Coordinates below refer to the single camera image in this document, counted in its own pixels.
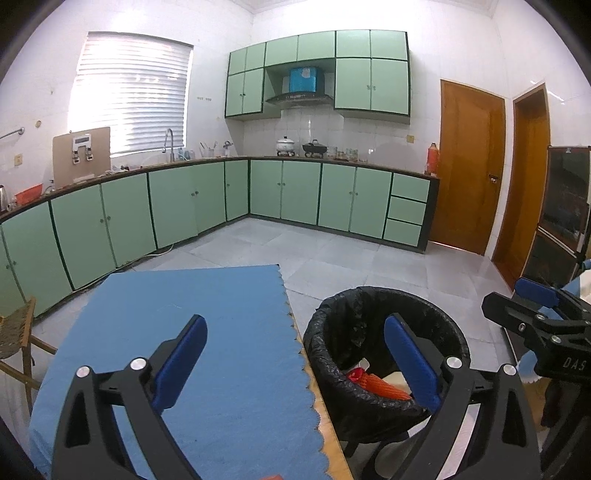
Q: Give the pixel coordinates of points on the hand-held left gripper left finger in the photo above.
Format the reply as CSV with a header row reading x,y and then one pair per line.
x,y
182,364

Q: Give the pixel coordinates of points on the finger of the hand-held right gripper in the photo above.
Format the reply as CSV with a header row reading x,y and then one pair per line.
x,y
503,311
535,291

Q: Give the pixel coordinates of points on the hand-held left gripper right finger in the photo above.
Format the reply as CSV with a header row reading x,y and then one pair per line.
x,y
411,364

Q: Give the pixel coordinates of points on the yellow sponge block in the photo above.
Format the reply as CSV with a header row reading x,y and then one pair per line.
x,y
397,379

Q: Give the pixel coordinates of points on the trash bin with black bag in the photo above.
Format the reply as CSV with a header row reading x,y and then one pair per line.
x,y
332,332

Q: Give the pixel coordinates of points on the blue table mat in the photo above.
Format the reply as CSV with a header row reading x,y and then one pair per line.
x,y
207,300

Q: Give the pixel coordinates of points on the green base cabinet unit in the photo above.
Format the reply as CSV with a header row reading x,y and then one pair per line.
x,y
124,217

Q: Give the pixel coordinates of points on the red thermos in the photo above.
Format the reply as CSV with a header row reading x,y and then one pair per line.
x,y
432,159

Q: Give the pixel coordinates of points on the wooden chair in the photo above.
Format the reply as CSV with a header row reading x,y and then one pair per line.
x,y
14,327

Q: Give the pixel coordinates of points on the utensil holder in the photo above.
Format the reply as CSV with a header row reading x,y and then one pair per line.
x,y
207,153

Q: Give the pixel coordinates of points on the metal faucet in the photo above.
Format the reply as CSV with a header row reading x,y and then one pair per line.
x,y
172,147

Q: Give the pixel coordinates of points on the red basin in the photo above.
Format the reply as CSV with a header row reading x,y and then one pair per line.
x,y
28,194

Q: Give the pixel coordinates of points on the cardboard box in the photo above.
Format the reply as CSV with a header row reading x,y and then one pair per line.
x,y
62,161

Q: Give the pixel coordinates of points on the black wok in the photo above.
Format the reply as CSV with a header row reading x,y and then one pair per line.
x,y
315,148

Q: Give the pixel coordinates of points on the white pot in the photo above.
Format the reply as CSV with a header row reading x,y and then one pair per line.
x,y
285,145

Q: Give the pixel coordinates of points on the steel kettle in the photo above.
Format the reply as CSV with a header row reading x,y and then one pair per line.
x,y
3,198

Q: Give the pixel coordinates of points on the white window blind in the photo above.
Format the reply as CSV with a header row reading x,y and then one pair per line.
x,y
129,92

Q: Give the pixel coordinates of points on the black range hood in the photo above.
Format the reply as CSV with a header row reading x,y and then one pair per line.
x,y
298,98

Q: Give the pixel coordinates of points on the blue hood chimney cover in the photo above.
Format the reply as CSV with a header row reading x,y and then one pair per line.
x,y
304,81

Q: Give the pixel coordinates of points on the green wall cabinet unit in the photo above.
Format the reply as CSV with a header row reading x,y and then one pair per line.
x,y
388,83

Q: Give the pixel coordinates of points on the metal towel rail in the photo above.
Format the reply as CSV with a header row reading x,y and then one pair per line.
x,y
16,132

